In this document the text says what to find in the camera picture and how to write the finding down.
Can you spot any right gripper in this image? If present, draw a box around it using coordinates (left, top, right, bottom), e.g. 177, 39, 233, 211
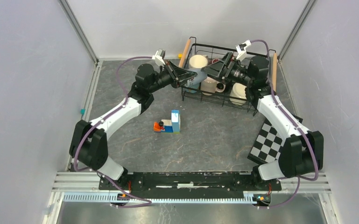
202, 52, 254, 87

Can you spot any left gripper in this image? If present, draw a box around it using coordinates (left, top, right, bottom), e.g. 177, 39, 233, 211
148, 60, 197, 94

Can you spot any grey blue small cup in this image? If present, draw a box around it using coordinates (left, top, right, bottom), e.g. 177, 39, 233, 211
184, 68, 208, 89

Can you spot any pink mug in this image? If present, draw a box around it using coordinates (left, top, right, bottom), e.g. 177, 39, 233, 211
200, 77, 226, 96

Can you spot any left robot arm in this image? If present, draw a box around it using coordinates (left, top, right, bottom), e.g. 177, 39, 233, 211
69, 61, 197, 190

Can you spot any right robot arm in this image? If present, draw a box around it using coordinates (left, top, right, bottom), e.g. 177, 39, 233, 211
201, 52, 324, 190

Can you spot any red mug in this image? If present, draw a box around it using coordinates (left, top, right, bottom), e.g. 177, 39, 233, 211
211, 58, 220, 64

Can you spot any blue mug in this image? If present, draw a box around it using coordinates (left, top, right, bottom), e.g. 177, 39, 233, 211
183, 84, 200, 93

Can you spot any cream floral mug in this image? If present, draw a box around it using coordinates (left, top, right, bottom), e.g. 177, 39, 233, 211
189, 55, 209, 69

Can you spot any cream cup lower right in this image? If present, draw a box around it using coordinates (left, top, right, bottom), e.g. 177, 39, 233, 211
230, 83, 247, 106

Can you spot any toy block structure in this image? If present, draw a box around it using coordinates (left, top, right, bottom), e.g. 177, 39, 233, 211
153, 110, 181, 133

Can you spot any checkerboard calibration board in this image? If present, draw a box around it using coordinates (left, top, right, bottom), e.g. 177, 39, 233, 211
247, 119, 285, 165

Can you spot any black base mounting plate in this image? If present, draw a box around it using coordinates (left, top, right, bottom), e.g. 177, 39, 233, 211
116, 171, 282, 199

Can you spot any black wire dish rack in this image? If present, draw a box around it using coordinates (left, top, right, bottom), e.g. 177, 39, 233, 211
181, 36, 258, 116

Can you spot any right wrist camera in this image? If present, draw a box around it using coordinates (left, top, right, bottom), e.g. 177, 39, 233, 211
235, 40, 252, 62

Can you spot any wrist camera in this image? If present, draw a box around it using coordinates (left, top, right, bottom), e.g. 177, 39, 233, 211
152, 49, 165, 66
235, 40, 252, 62

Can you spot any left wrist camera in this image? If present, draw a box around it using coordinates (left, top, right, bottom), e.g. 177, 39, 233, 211
152, 49, 165, 66

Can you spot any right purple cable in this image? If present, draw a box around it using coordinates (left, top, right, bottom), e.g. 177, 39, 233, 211
250, 39, 320, 210

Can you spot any slotted cable duct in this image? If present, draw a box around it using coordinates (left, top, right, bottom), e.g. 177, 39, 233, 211
63, 192, 257, 205

